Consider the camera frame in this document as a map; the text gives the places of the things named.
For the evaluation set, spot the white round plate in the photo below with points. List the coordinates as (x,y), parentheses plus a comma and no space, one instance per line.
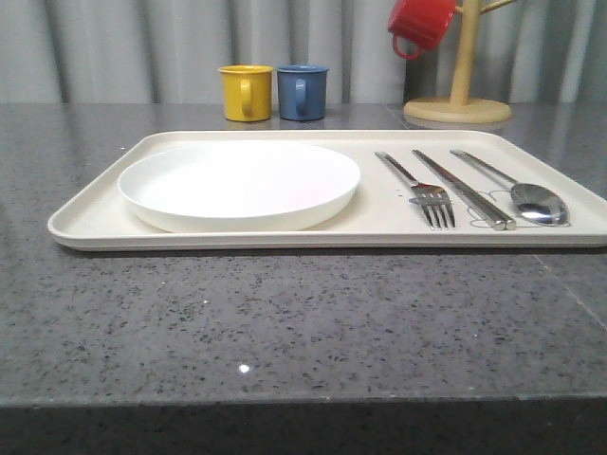
(240,185)

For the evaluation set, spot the silver metal fork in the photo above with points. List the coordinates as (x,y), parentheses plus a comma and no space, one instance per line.
(433,200)

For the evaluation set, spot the silver metal spoon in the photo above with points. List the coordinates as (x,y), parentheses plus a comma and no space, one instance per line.
(535,203)

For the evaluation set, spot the blue enamel mug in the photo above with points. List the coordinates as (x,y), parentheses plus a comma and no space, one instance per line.
(302,91)

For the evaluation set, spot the cream rabbit serving tray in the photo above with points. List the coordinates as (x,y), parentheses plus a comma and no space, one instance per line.
(380,214)

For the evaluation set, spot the yellow enamel mug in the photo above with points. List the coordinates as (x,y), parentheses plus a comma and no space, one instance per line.
(247,90)

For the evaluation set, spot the wooden mug tree stand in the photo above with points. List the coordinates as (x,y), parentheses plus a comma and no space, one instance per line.
(460,106)

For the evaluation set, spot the red enamel mug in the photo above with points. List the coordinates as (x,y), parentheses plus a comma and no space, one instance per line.
(418,25)

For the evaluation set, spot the grey curtain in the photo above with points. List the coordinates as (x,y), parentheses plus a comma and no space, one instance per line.
(171,51)

